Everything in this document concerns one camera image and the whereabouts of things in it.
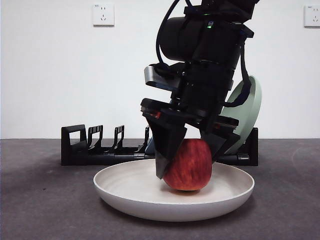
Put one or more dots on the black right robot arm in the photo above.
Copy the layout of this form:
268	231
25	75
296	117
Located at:
200	37

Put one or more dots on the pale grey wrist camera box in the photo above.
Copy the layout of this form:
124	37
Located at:
157	77

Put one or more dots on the cream yellow plate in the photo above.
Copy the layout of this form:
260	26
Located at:
130	185

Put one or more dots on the white wall socket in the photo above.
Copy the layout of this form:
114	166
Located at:
312	16
103	15

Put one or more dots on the red apple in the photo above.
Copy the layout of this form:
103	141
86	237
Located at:
192	167

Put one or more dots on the green plate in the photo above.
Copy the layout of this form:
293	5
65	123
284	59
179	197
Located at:
250	112

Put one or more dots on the black plate rack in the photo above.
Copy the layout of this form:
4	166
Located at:
100	160

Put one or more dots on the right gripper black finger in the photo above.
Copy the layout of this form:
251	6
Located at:
220	145
167	140

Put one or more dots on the blue plate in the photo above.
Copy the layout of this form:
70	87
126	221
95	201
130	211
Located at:
150	147

